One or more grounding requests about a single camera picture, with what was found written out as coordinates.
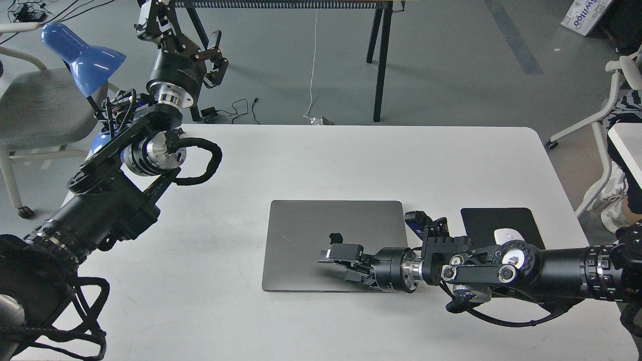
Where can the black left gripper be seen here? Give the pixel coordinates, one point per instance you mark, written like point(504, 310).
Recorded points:
point(180, 67)

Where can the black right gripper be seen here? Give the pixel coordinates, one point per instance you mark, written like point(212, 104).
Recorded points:
point(389, 270)

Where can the grey laptop computer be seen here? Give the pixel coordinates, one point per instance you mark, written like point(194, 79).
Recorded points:
point(303, 234)

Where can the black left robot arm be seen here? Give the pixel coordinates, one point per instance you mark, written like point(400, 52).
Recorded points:
point(114, 195)

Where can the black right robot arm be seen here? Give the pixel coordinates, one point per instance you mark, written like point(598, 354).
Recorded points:
point(556, 280)

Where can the blue desk lamp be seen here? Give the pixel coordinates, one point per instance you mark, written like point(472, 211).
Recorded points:
point(90, 67)

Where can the black mouse pad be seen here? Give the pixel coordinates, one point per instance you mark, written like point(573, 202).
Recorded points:
point(480, 224)

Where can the white power plug on floor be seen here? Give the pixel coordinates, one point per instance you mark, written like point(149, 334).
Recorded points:
point(321, 121)

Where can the white computer mouse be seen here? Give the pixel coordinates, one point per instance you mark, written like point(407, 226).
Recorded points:
point(508, 236)

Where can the grey office chair left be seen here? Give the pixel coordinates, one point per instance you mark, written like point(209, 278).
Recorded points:
point(42, 113)

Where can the white sneaker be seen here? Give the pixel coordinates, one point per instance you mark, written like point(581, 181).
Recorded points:
point(609, 202)

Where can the white side table corner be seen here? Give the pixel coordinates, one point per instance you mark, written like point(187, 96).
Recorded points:
point(626, 138)

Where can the white office chair right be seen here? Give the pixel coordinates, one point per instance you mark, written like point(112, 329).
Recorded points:
point(625, 69)

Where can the white cardboard box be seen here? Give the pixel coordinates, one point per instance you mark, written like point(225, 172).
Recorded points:
point(583, 16)

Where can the black power adapter with cable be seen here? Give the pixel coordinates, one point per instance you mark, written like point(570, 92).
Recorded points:
point(211, 115)

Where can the black table frame background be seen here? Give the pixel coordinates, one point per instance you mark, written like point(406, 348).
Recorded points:
point(380, 32)

